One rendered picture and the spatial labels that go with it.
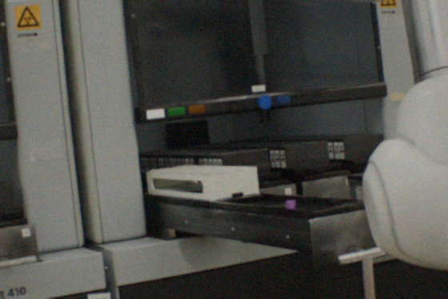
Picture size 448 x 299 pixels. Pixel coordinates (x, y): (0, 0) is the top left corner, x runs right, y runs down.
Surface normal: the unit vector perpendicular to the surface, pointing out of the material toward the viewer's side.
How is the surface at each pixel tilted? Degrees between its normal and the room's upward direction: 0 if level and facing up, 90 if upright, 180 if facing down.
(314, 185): 90
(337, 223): 90
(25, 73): 90
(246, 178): 90
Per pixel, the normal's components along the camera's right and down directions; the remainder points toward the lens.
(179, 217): -0.88, 0.11
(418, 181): -0.43, -0.23
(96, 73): 0.45, 0.00
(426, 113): -0.65, -0.38
